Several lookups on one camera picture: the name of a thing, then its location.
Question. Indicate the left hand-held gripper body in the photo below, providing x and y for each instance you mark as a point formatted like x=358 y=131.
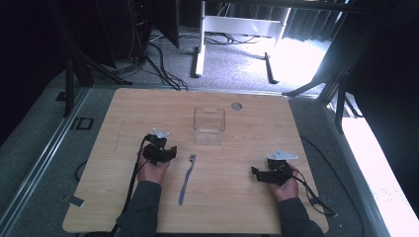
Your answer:
x=157 y=154

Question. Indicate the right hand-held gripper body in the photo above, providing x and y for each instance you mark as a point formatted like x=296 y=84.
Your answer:
x=276 y=174

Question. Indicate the person's left hand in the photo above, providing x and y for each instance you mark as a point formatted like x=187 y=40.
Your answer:
x=152 y=173

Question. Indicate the person's right hand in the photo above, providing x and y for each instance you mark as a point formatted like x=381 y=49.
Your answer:
x=288 y=191

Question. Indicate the blue toothbrush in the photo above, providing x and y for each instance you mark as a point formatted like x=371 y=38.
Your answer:
x=185 y=182

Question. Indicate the clear plastic container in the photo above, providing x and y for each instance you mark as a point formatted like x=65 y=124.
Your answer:
x=209 y=126

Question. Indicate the black tape rectangle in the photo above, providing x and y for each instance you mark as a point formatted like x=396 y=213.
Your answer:
x=79 y=123

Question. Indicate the grey tape piece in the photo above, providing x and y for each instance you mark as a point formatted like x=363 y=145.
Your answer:
x=76 y=201

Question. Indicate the black metal stand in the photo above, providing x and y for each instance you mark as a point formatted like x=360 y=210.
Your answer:
x=332 y=79
x=80 y=62

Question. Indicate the aluminium floor rail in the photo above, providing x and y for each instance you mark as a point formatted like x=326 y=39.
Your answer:
x=39 y=161
x=359 y=171

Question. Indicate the white desk frame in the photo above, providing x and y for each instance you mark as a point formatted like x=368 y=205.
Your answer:
x=240 y=26

